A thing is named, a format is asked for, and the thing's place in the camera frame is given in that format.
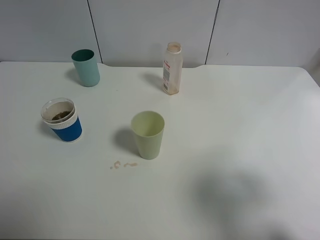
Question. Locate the clear plastic drink bottle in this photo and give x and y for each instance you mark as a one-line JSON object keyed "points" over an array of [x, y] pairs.
{"points": [[172, 68]]}

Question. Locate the pale green plastic cup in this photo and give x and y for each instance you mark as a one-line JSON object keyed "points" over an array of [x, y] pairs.
{"points": [[148, 127]]}

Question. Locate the teal plastic cup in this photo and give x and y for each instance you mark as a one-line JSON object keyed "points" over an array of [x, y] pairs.
{"points": [[86, 66]]}

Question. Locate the blue sleeved glass cup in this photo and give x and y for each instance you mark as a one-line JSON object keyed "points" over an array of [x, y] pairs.
{"points": [[61, 116]]}

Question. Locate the brown liquid spill stain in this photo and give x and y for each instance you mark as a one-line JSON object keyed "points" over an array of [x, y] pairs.
{"points": [[118, 164]]}

